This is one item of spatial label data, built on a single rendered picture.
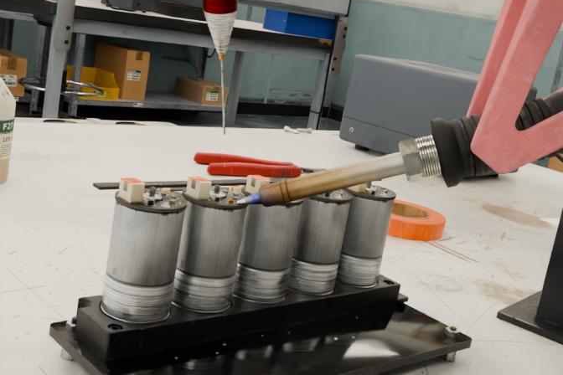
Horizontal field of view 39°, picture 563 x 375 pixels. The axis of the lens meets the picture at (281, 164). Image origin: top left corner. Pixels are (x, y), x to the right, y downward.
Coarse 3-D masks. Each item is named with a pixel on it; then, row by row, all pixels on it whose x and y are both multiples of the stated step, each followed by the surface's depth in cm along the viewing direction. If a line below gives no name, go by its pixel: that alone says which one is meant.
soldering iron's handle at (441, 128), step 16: (560, 96) 27; (528, 112) 27; (544, 112) 27; (432, 128) 28; (448, 128) 27; (464, 128) 27; (448, 144) 27; (464, 144) 27; (448, 160) 27; (464, 160) 27; (480, 160) 27; (448, 176) 27; (464, 176) 27
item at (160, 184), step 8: (96, 184) 28; (104, 184) 28; (112, 184) 28; (152, 184) 29; (160, 184) 30; (168, 184) 30; (176, 184) 30; (184, 184) 30; (224, 184) 32; (232, 184) 32; (240, 184) 32
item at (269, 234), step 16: (256, 208) 30; (272, 208) 30; (288, 208) 30; (256, 224) 30; (272, 224) 30; (288, 224) 31; (256, 240) 30; (272, 240) 30; (288, 240) 31; (240, 256) 31; (256, 256) 31; (272, 256) 31; (288, 256) 31; (240, 272) 31; (256, 272) 31; (272, 272) 31; (288, 272) 32; (240, 288) 31; (256, 288) 31; (272, 288) 31
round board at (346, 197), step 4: (332, 192) 33; (336, 192) 33; (340, 192) 34; (344, 192) 34; (312, 196) 32; (316, 196) 32; (320, 196) 32; (324, 196) 32; (328, 196) 32; (332, 196) 33; (344, 196) 33; (348, 196) 33; (352, 196) 33; (320, 200) 32; (324, 200) 32; (328, 200) 32; (332, 200) 32; (336, 200) 32; (340, 200) 32; (344, 200) 32; (348, 200) 32
